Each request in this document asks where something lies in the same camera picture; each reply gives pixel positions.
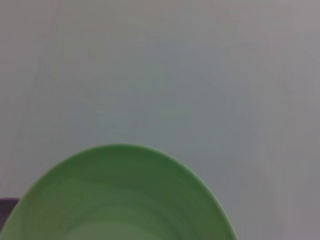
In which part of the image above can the light green plate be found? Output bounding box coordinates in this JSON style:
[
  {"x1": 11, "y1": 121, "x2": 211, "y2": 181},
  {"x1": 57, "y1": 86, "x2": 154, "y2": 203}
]
[{"x1": 0, "y1": 142, "x2": 238, "y2": 240}]

